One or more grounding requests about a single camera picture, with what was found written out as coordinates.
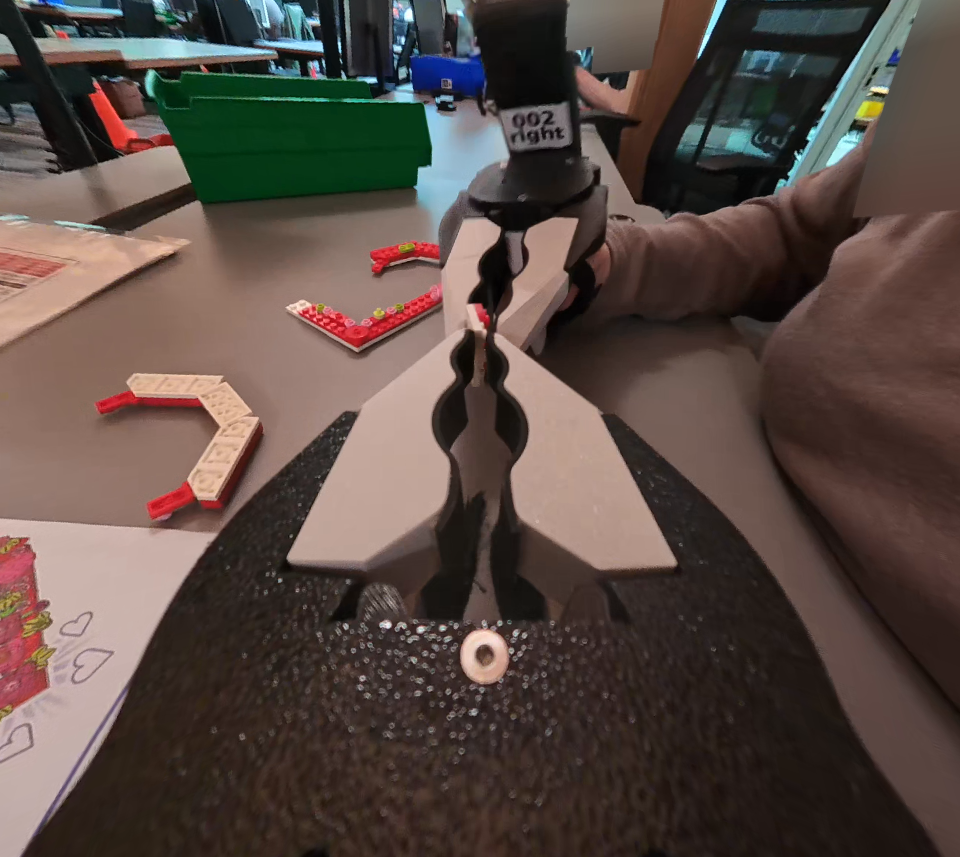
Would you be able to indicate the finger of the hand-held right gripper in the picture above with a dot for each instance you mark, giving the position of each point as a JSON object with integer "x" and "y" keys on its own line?
{"x": 461, "y": 272}
{"x": 544, "y": 272}

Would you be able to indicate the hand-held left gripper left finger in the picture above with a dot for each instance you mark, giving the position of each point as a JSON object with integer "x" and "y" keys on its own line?
{"x": 382, "y": 482}

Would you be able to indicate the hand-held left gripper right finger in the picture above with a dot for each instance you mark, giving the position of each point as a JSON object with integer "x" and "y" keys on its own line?
{"x": 585, "y": 489}

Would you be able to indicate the small white red lego assembly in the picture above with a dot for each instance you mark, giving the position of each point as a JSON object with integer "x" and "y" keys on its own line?
{"x": 477, "y": 354}

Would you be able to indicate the green plastic bin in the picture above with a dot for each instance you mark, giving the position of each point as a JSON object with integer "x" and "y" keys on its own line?
{"x": 300, "y": 144}

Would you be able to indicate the red lego strip assembly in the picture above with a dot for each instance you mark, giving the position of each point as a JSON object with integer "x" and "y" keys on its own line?
{"x": 397, "y": 255}

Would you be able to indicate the angled red white lego assembly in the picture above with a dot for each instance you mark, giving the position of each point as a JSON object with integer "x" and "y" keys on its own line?
{"x": 360, "y": 330}

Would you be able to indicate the curved white red lego assembly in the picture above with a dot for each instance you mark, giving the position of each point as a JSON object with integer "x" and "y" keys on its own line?
{"x": 225, "y": 414}

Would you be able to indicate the lego instruction booklet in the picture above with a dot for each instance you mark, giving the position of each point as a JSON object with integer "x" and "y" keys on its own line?
{"x": 90, "y": 572}

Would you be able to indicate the person's right hand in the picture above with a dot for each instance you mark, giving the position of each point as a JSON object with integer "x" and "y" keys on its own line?
{"x": 602, "y": 268}

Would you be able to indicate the blue plastic bin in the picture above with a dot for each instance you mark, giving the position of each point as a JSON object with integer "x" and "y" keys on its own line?
{"x": 442, "y": 71}

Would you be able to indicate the black computer monitor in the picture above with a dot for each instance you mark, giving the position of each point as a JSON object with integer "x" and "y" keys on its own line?
{"x": 364, "y": 17}

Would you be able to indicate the wooden pillar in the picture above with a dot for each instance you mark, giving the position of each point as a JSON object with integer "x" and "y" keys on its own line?
{"x": 690, "y": 9}

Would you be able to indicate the black mesh office chair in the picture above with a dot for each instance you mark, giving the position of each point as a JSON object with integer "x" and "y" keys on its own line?
{"x": 787, "y": 84}

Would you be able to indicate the person's torso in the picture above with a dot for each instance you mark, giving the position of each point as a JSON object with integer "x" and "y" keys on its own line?
{"x": 862, "y": 422}

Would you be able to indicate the long grey desk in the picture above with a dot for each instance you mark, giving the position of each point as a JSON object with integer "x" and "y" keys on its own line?
{"x": 150, "y": 53}

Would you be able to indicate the clear bag with paper sheet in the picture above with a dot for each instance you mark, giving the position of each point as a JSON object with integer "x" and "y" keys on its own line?
{"x": 75, "y": 264}

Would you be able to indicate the black metal stand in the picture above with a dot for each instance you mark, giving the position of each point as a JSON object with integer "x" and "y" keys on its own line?
{"x": 37, "y": 69}

